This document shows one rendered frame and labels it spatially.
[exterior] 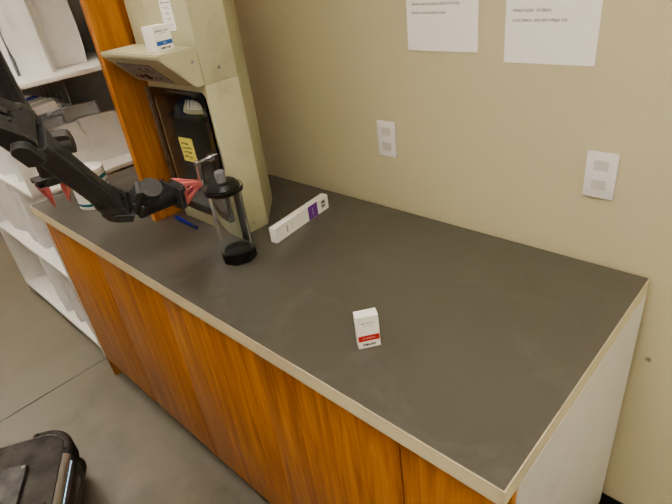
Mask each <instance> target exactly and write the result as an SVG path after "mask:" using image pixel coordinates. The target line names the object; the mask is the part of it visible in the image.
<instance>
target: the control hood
mask: <svg viewBox="0 0 672 504"><path fill-rule="evenodd" d="M100 54H101V55H102V57H104V58H105V59H107V60H108V61H110V62H111V63H113V64H115V65H116V66H118V67H119V68H121V69H122V70H124V71H125V72H127V73H129V74H130V75H132V76H133V77H135V78H136V79H138V80H143V79H140V78H138V77H137V76H135V75H134V74H132V73H130V72H129V71H127V70H126V69H124V68H123V67H121V66H120V65H118V64H116V63H126V64H136V65H147V66H150V67H152V68H153V69H155V70H156V71H158V72H159V73H160V74H162V75H163V76H165V77H166V78H168V79H169V80H171V81H172V82H174V83H175V84H174V83H167V84H174V85H182V86H190V87H201V86H204V80H203V76H202V72H201V67H200V63H199V59H198V55H197V51H196V47H194V46H174V48H173V49H169V50H165V51H161V52H147V48H146V45H145V44H133V45H129V46H124V47H120V48H115V49H111V50H107V51H102V52H101V53H100Z"/></svg>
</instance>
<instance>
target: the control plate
mask: <svg viewBox="0 0 672 504"><path fill-rule="evenodd" d="M116 64H118V65H120V66H121V67H123V68H124V69H126V70H127V71H129V72H130V73H132V74H134V75H135V76H137V75H139V76H137V77H138V78H140V79H143V80H150V81H158V82H166V83H174V82H172V81H171V80H169V79H168V78H166V77H165V76H163V75H162V74H160V73H159V72H158V71H156V70H155V69H153V68H152V67H150V66H147V65H136V64H126V63H116ZM138 68H140V69H141V70H139V69H138ZM145 68H146V69H148V70H149V71H147V70H146V69H145ZM136 74H137V75H136ZM140 74H141V75H143V76H145V75H144V74H146V75H148V76H149V77H151V76H153V77H154V78H152V79H149V78H148V77H146V76H145V78H143V77H141V76H140ZM155 76H156V77H158V78H157V79H156V77H155ZM160 77H162V78H163V79H160ZM174 84H175V83H174Z"/></svg>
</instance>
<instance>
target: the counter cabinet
mask: <svg viewBox="0 0 672 504"><path fill-rule="evenodd" d="M46 224H47V226H48V229H49V231H50V233H51V235H52V237H53V240H54V242H55V244H56V246H57V249H58V251H59V253H60V255H61V257H62V260H63V262H64V264H65V266H66V268H67V271H68V273H69V275H70V277H71V280H72V282H73V284H74V286H75V288H76V291H77V293H78V295H79V297H80V299H81V302H82V304H83V306H84V308H85V311H86V313H87V315H88V317H89V319H90V322H91V324H92V326H93V328H94V330H95V333H96V335H97V337H98V339H99V342H100V344H101V346H102V348H103V350H104V353H105V355H106V357H107V359H108V361H109V364H110V366H111V368H112V370H113V373H114V374H115V375H117V374H119V373H120V372H123V373H124V374H125V375H126V376H128V377H129V378H130V379H131V380H132V381H133V382H134V383H135V384H137V385H138V386H139V387H140V388H141V389H142V390H143V391H144V392H146V393H147V394H148V395H149V396H150V397H151V398H152V399H153V400H155V401H156V402H157V403H158V404H159V405H160V406H161V407H162V408H164V409H165V410H166V411H167V412H168V413H169V414H170V415H171V416H173V417H174V418H175V419H176V420H177V421H178V422H179V423H181V424H182V425H183V426H184V427H185V428H186V429H187V430H188V431H190V432H191V433H192V434H193V435H194V436H195V437H196V438H197V439H199V440H200V441H201V442H202V443H203V444H204V445H205V446H206V447H208V448H209V449H210V450H211V451H212V452H213V453H214V454H215V455H217V456H218V457H219V458H220V459H221V460H222V461H223V462H224V463H226V464H227V465H228V466H229V467H230V468H231V469H232V470H233V471H235V472H236V473H237V474H238V475H239V476H240V477H241V478H242V479H244V480H245V481H246V482H247V483H248V484H249V485H250V486H251V487H253V488H254V489H255V490H256V491H257V492H258V493H259V494H260V495H262V496H263V497H264V498H265V499H266V500H267V501H268V502H269V503H271V504H496V503H494V502H492V501H491V500H489V499H488V498H486V497H484V496H483V495H481V494H480V493H478V492H476V491H475V490H473V489H472V488H470V487H468V486H467V485H465V484H464V483H462V482H460V481H459V480H457V479H456V478H454V477H452V476H451V475H449V474H448V473H446V472H444V471H443V470H441V469H440V468H438V467H436V466H435V465H433V464H432V463H430V462H428V461H427V460H425V459H424V458H422V457H420V456H419V455H417V454H416V453H414V452H412V451H411V450H409V449H408V448H406V447H405V446H403V445H401V444H400V443H398V442H397V441H395V440H393V439H392V438H390V437H389V436H387V435H385V434H384V433H382V432H381V431H379V430H377V429H376V428H374V427H373V426H371V425H369V424H368V423H366V422H365V421H363V420H361V419H360V418H358V417H357V416H355V415H353V414H352V413H350V412H349V411H347V410H345V409H344V408H342V407H341V406H339V405H337V404H336V403H334V402H333V401H331V400H329V399H328V398H326V397H325V396H323V395H321V394H320V393H318V392H317V391H315V390H313V389H312V388H310V387H309V386H307V385H305V384H304V383H302V382H301V381H299V380H297V379H296V378H294V377H293V376H291V375H289V374H288V373H286V372H285V371H283V370H281V369H280V368H278V367H277V366H275V365H273V364H272V363H270V362H269V361H267V360H265V359H264V358H262V357H261V356H259V355H257V354H256V353H254V352H253V351H251V350H249V349H248V348H246V347H245V346H243V345H241V344H240V343H238V342H237V341H235V340H233V339H232V338H230V337H229V336H227V335H225V334H224V333H222V332H221V331H219V330H217V329H216V328H214V327H213V326H211V325H209V324H208V323H206V322H205V321H203V320H201V319H200V318H198V317H197V316H195V315H193V314H192V313H190V312H189V311H187V310H185V309H184V308H182V307H181V306H179V305H177V304H176V303H174V302H173V301H171V300H169V299H168V298H166V297H165V296H163V295H161V294H160V293H158V292H157V291H155V290H153V289H152V288H150V287H149V286H147V285H145V284H144V283H142V282H141V281H139V280H138V279H136V278H134V277H133V276H131V275H130V274H128V273H126V272H125V271H123V270H122V269H120V268H118V267H117V266H115V265H114V264H112V263H110V262H109V261H107V260H106V259H104V258H102V257H101V256H99V255H98V254H96V253H94V252H93V251H91V250H90V249H88V248H86V247H85V246H83V245H82V244H80V243H78V242H77V241H75V240H74V239H72V238H70V237H69V236H67V235H66V234H64V233H62V232H61V231H59V230H58V229H56V228H54V227H53V226H51V225H50V224H48V223H46ZM646 296H647V293H646V295H645V296H644V298H643V299H642V301H641V302H640V304H639V305H638V307H637V308H636V310H635V311H634V313H633V314H632V316H631V317H630V319H629V320H628V322H627V323H626V325H625V326H624V328H623V329H622V331H621V332H620V334H619V335H618V337H617V338H616V340H615V341H614V343H613V344H612V346H611V347H610V349H609V350H608V352H607V353H606V355H605V357H604V358H603V360H602V361H601V363H600V364H599V366H598V367H597V369H596V370H595V372H594V373H593V375H592V376H591V378H590V379H589V381H588V382H587V384H586V385H585V387H584V388H583V390H582V391H581V393H580V394H579V396H578V397H577V399H576V400H575V402H574V403H573V405H572V406H571V408H570V409H569V411H568V412H567V414H566V415H565V417H564V418H563V420H562V421H561V423H560V424H559V426H558V427H557V429H556V430H555V432H554V434H553V435H552V437H551V438H550V440H549V441H548V443H547V444H546V446H545V447H544V449H543V450H542V452H541V453H540V455H539V456H538V458H537V459H536V461H535V462H534V464H533V465H532V467H531V468H530V470H529V471H528V473H527V474H526V476H525V477H524V479H523V480H522V482H521V483H520V485H519V486H518V488H517V489H516V491H515V492H514V494H513V495H512V497H511V498H510V500H509V501H508V503H507V504H599V503H600V499H601V494H602V490H603V486H604V481H605V477H606V472H607V468H608V463H609V459H610V455H611V450H612V446H613V441H614V437H615V433H616V428H617V424H618V419H619V415H620V410H621V406H622V402H623V397H624V393H625V388H626V384H627V380H628V375H629V371H630V366H631V362H632V357H633V353H634V349H635V344H636V340H637V335H638V331H639V327H640V322H641V318H642V313H643V309H644V304H645V300H646Z"/></svg>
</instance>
